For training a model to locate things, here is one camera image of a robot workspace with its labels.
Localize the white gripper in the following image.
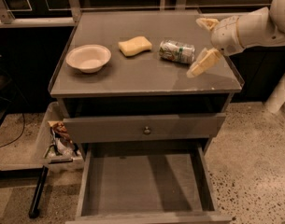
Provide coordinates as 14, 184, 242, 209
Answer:
187, 16, 244, 77

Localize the green white 7up can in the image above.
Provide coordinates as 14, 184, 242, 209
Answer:
159, 40, 195, 64

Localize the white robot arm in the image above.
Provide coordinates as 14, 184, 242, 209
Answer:
187, 0, 285, 77

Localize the grey top drawer with knob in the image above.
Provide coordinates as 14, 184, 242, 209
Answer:
64, 113, 225, 143

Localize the grey wooden drawer cabinet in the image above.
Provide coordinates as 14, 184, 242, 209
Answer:
50, 11, 243, 147

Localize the grey open middle drawer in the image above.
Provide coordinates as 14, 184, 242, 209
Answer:
65, 141, 231, 224

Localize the yellow sponge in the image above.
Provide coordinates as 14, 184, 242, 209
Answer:
118, 36, 152, 57

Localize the white paper bowl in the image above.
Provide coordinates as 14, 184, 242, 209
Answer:
65, 45, 111, 74

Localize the clear plastic bin with snacks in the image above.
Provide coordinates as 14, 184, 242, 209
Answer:
33, 102, 84, 173

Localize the white metal railing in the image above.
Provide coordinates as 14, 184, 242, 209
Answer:
0, 0, 285, 29

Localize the black metal leg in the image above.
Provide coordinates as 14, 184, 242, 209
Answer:
28, 166, 49, 218

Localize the white cylindrical post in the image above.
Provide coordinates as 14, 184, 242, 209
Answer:
264, 73, 285, 113

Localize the black cable on floor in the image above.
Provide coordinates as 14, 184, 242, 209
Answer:
0, 112, 26, 150

